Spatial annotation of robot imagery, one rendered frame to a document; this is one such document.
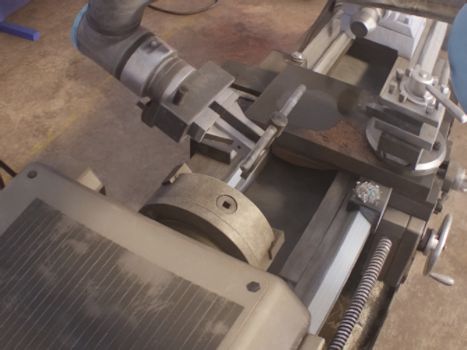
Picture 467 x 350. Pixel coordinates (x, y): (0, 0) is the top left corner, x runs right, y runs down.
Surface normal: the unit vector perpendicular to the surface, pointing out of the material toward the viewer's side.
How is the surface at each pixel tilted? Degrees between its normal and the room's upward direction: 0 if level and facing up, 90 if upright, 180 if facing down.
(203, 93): 22
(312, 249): 0
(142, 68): 55
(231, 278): 0
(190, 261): 0
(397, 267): 90
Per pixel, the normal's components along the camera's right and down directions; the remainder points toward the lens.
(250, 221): 0.61, -0.32
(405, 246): -0.46, 0.60
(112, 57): -0.29, 0.35
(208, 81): 0.37, -0.54
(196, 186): -0.11, -0.77
